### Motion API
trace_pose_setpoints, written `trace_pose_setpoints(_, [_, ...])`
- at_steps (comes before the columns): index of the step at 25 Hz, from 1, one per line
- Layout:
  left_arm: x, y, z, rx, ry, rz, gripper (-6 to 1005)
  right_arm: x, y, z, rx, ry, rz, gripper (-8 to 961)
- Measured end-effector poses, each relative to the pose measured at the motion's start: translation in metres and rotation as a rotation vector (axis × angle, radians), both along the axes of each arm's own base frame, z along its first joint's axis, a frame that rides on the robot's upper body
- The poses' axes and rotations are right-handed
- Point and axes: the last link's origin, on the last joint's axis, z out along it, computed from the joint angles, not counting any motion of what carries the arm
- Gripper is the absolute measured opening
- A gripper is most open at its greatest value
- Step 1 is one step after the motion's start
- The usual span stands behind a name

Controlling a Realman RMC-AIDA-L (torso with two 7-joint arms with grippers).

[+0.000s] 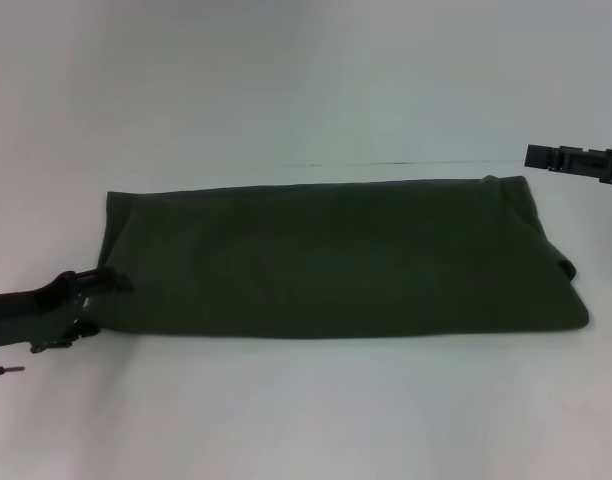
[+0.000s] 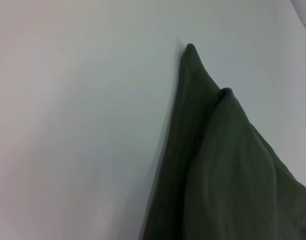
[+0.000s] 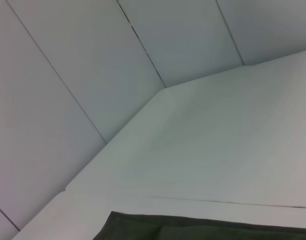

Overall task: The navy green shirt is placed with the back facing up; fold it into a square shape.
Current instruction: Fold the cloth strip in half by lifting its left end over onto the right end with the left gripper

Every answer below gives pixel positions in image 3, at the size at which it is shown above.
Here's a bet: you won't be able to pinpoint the dark green shirt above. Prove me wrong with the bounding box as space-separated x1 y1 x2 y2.
92 211 306 240

